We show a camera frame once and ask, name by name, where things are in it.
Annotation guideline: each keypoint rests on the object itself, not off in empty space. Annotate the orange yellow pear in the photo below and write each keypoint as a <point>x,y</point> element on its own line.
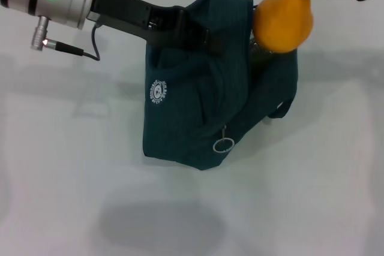
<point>285,25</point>

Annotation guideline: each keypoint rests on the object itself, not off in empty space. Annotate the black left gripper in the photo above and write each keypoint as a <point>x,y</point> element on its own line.
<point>132,16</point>

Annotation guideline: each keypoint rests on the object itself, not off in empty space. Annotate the teal fabric lunch bag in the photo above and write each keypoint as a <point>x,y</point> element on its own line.
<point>210,103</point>

